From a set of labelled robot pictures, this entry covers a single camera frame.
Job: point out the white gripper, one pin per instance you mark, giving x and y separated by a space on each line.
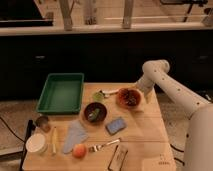
145 85

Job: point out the dark grapes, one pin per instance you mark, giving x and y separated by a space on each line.
132 100

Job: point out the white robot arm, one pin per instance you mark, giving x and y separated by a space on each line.
198 152

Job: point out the red bowl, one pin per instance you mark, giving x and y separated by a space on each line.
122 95

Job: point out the dark brown bowl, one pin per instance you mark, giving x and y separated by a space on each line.
90 107

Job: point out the green item in bowl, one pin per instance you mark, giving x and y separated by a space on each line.
93 115

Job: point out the blue sponge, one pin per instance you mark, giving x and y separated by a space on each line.
115 125

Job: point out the silver fork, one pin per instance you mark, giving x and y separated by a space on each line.
96 148

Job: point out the light blue cloth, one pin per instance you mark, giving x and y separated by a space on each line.
76 134

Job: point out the green plastic tray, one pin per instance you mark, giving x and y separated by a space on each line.
61 94

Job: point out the orange peach fruit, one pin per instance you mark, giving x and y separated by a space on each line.
79 151

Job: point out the yellow banana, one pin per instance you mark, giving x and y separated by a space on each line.
54 141

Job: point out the small metal cup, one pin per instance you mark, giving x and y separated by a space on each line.
43 123

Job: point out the white round container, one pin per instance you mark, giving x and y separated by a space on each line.
36 144

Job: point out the white handled utensil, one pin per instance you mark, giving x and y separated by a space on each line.
107 93

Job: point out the black table bracket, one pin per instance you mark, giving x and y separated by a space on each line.
30 128

